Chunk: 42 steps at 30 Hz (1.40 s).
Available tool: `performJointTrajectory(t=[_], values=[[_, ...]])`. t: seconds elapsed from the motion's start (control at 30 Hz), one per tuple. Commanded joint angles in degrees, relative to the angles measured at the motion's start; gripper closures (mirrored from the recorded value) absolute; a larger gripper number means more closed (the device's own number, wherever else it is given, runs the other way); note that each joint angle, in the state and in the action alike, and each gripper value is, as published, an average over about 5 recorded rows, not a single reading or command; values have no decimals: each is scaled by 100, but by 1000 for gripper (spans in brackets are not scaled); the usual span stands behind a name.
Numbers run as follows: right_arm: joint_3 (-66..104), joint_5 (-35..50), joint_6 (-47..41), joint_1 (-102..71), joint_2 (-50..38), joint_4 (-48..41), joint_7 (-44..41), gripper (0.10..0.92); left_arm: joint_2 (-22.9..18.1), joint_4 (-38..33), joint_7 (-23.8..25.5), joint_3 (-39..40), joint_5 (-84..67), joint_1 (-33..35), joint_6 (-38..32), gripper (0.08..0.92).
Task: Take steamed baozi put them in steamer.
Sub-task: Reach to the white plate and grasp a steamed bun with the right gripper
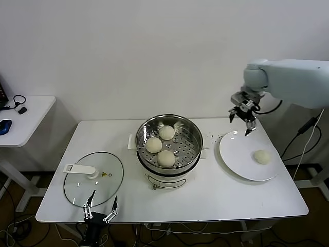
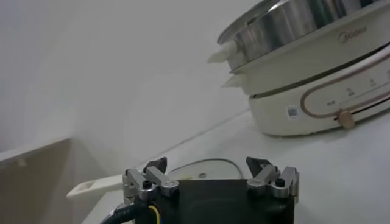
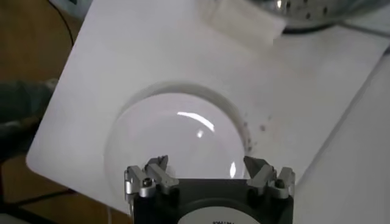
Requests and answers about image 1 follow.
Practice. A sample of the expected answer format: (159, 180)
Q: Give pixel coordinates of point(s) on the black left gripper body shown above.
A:
(95, 218)

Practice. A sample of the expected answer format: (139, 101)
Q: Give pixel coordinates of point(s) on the white desk with feet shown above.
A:
(321, 185)

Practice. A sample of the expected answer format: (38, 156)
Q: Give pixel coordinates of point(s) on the white side table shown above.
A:
(33, 121)

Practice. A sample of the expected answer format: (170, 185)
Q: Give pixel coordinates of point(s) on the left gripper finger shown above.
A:
(114, 207)
(89, 202)

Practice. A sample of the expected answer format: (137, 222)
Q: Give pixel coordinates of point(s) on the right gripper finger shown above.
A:
(250, 126)
(232, 114)

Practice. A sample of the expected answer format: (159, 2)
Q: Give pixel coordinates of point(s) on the white steamed baozi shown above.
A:
(166, 158)
(166, 132)
(154, 144)
(262, 157)

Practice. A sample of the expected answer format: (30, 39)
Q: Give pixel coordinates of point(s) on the white round plate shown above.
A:
(239, 154)

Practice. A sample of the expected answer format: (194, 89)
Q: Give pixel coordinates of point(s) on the blue computer mouse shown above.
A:
(5, 127)

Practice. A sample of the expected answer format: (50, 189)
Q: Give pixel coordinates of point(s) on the glass pot lid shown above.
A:
(77, 187)

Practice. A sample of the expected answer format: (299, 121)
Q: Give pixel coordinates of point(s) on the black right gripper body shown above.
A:
(245, 112)

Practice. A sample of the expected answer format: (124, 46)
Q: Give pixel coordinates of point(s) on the small black device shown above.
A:
(22, 110)

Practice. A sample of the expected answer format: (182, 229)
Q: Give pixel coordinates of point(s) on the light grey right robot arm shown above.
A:
(295, 79)

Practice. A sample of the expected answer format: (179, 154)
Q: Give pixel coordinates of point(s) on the black monitor red display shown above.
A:
(2, 95)

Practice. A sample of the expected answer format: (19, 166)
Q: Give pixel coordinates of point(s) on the stainless steel steamer basket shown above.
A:
(185, 144)

